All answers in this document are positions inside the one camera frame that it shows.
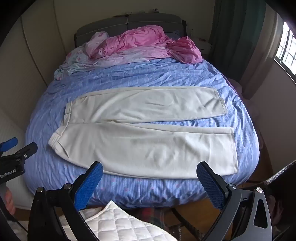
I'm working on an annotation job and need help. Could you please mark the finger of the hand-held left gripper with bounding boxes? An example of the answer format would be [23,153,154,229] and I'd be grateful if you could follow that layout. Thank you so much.
[10,142,38,166]
[0,137,18,158]

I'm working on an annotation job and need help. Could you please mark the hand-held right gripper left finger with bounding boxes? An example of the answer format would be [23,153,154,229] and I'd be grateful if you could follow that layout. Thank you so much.
[27,161,104,241]

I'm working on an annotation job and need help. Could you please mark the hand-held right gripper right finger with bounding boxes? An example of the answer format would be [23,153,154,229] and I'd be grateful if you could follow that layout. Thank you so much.
[196,161,273,241]

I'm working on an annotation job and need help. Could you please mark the white pants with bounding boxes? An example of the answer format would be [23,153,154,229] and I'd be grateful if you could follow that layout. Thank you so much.
[48,87,238,179]

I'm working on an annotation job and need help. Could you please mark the person's left hand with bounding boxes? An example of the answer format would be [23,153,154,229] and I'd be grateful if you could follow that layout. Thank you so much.
[3,186,16,215]

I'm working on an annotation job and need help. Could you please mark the white ribbed box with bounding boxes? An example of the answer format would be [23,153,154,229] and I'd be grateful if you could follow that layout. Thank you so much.
[0,108,38,210]

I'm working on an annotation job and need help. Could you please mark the white quilted mat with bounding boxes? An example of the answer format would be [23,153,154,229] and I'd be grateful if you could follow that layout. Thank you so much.
[59,200,178,241]

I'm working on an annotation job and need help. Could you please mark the plaid cloth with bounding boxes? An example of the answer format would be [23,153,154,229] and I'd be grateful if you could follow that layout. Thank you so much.
[136,206,177,233]

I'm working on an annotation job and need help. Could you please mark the dark wicker chair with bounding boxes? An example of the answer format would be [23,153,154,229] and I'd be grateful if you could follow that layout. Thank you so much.
[171,159,296,241]

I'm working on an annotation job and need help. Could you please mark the light blue floral cloth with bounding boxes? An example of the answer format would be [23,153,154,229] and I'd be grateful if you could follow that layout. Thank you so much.
[54,32,109,80]

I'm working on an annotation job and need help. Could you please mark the purple under sheet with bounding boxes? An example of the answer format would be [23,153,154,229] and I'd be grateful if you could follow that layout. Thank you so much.
[225,77,243,93]

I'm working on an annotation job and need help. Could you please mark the white wardrobe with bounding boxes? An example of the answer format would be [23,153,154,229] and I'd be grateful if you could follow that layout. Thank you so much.
[21,0,78,87]

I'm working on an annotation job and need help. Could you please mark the blue striped floral bed sheet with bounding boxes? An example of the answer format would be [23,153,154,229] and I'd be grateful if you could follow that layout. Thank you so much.
[24,56,260,209]

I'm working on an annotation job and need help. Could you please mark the beige curtain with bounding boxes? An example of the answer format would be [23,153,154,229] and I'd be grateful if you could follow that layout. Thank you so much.
[240,9,285,100]

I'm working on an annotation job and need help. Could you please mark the white bedside cabinet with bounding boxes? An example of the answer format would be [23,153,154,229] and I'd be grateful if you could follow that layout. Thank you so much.
[191,37,213,55]

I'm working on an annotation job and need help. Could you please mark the green curtain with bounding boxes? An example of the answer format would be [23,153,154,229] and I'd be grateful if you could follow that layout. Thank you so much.
[209,0,266,78]

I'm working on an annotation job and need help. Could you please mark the pink quilt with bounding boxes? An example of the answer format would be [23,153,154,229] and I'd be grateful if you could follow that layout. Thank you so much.
[85,25,203,64]

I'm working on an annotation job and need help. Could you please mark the window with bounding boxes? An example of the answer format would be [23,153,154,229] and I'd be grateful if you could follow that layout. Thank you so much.
[274,20,296,75]

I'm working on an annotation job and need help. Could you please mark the grey padded headboard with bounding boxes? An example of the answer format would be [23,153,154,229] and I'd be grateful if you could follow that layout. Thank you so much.
[74,13,187,48]

